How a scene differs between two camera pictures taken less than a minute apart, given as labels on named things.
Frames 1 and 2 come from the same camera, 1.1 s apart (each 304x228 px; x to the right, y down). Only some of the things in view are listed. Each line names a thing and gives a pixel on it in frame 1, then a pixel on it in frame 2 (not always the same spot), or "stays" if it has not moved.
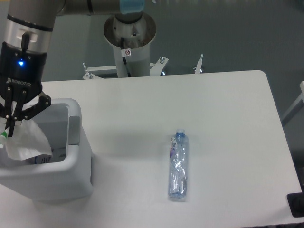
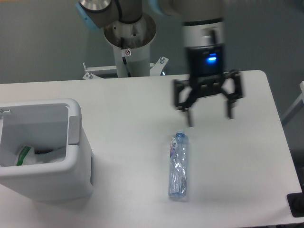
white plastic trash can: (68, 176) stays
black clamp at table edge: (296, 201) stays
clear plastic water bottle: (178, 170) stays
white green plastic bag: (25, 140) -> (27, 155)
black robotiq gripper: (22, 75) -> (205, 66)
